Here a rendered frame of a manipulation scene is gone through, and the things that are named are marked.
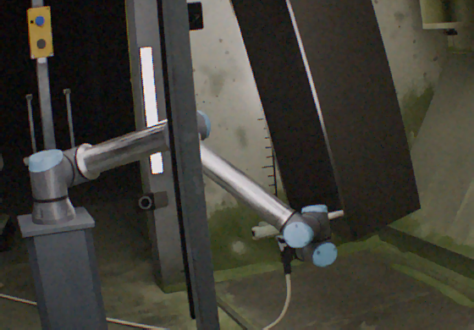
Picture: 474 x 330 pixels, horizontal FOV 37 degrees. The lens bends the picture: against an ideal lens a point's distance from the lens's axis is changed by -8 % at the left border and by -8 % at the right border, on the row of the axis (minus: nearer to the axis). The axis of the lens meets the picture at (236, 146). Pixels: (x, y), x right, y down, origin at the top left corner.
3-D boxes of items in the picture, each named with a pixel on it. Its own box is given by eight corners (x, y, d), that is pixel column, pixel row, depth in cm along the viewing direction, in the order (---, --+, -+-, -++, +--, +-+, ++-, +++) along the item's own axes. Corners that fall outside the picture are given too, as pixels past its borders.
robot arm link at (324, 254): (337, 238, 256) (340, 265, 257) (321, 233, 268) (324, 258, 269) (314, 245, 253) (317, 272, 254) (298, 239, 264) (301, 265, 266)
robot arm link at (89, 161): (43, 157, 299) (187, 106, 264) (68, 150, 315) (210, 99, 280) (54, 192, 300) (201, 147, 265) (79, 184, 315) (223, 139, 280)
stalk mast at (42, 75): (77, 292, 390) (41, -9, 365) (79, 295, 384) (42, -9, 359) (67, 293, 388) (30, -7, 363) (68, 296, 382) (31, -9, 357)
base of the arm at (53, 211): (34, 227, 278) (30, 202, 277) (30, 217, 296) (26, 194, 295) (79, 220, 285) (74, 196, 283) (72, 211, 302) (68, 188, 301)
